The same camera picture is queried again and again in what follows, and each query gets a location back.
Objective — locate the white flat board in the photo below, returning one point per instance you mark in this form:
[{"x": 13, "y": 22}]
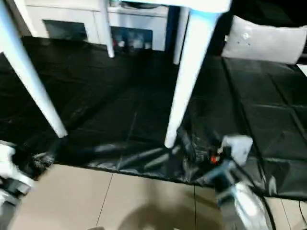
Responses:
[{"x": 302, "y": 68}]

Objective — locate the black work mat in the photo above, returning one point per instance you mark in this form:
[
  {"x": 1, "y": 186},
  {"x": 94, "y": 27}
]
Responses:
[{"x": 251, "y": 107}]

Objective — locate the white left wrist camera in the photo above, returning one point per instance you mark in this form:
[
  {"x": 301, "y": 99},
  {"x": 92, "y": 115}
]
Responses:
[{"x": 9, "y": 158}]

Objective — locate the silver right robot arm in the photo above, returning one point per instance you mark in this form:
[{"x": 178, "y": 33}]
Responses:
[{"x": 242, "y": 198}]

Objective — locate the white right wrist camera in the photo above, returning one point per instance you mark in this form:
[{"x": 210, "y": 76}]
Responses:
[{"x": 237, "y": 148}]

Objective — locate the grey cushion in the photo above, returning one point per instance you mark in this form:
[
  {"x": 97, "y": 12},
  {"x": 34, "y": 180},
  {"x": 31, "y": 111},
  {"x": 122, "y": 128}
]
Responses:
[{"x": 266, "y": 40}]

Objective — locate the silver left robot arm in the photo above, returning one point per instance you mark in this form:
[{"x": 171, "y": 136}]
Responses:
[{"x": 9, "y": 203}]

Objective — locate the white glass-door cabinet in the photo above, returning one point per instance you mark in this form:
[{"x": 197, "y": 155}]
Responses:
[{"x": 67, "y": 14}]

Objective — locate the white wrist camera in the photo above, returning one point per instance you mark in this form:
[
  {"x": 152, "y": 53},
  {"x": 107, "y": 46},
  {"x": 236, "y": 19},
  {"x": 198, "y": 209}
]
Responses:
[
  {"x": 9, "y": 158},
  {"x": 237, "y": 148}
]

